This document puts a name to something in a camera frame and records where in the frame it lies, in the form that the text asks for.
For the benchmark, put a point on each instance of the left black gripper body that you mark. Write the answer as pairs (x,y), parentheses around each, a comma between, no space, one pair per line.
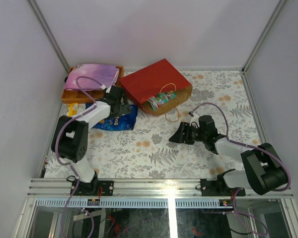
(122,106)

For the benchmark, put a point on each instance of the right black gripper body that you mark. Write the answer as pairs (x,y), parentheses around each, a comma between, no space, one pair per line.
(199,136)

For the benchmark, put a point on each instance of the blue Doritos chip bag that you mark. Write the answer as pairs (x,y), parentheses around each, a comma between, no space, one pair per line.
(122,123)

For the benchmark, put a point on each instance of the teal snack packet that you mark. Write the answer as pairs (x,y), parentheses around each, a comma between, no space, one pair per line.
(160,99)

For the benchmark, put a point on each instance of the yellow snack packet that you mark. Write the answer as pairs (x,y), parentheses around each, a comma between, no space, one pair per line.
(72,109)

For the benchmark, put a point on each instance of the red paper bag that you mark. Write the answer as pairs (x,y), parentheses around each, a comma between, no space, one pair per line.
(159,77)

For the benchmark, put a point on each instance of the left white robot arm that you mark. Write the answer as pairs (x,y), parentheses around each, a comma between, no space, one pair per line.
(71,135)

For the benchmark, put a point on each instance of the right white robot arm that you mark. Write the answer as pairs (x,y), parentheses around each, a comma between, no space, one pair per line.
(262,170)

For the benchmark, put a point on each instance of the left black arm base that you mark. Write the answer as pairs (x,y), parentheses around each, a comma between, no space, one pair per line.
(99,188)

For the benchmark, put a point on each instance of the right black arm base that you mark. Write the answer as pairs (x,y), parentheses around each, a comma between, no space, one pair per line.
(215,188)

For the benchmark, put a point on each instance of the purple star cloth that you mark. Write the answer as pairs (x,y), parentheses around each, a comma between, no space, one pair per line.
(90,76)

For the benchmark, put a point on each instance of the wooden compartment tray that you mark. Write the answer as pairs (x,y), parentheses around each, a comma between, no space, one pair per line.
(69,97)

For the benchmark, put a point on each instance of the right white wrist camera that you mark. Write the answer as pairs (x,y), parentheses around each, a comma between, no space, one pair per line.
(194,120)

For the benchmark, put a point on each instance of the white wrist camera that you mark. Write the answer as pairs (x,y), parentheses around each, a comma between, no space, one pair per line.
(194,120)
(107,90)

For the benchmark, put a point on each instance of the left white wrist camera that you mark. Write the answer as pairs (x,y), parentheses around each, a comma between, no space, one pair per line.
(107,90)

